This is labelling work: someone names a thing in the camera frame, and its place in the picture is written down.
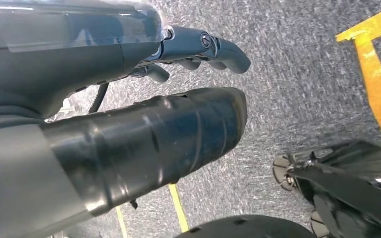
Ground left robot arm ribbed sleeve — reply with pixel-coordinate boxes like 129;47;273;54
0;98;91;238

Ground narrow yellow floor tape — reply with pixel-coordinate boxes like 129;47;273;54
168;183;190;233
115;206;129;238

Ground grey caster wheel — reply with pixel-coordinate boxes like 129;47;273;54
272;154;297;192

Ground yellow floor tape square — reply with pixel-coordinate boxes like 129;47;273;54
336;2;381;172

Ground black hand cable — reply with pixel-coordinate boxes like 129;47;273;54
87;82;110;115

